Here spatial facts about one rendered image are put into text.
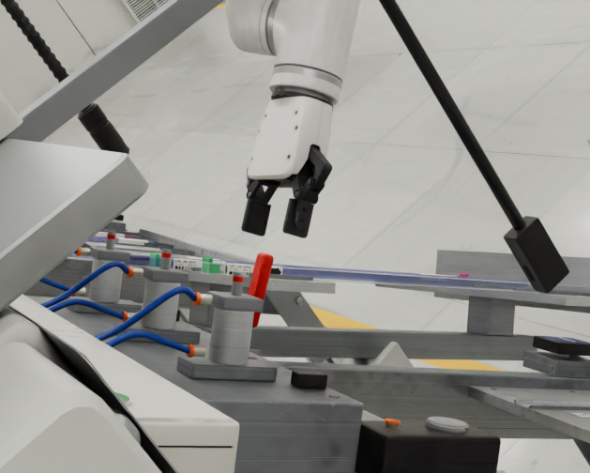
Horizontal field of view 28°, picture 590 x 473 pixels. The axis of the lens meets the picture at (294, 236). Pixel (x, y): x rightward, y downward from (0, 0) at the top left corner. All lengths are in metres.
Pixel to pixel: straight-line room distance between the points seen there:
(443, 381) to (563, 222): 2.06
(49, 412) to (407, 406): 0.92
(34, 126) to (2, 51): 7.94
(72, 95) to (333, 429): 0.22
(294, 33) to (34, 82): 7.22
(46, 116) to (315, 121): 0.80
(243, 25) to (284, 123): 0.14
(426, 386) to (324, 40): 0.47
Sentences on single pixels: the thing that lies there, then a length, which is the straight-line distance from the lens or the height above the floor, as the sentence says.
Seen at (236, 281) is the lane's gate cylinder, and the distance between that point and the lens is 0.64.
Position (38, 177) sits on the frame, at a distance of 0.25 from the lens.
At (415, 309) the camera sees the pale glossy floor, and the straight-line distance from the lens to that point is 3.14.
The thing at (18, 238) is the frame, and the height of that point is 1.39.
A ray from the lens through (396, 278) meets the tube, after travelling 1.20.
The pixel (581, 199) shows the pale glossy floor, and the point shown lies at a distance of 3.20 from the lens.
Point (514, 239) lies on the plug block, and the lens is 0.72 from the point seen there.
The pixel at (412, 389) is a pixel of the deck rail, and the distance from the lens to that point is 1.08.
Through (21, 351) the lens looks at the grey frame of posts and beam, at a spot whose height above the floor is 1.38.
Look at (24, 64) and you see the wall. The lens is 8.56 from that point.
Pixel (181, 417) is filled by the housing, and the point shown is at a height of 1.25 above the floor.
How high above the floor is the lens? 1.44
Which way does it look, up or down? 21 degrees down
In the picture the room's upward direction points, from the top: 34 degrees counter-clockwise
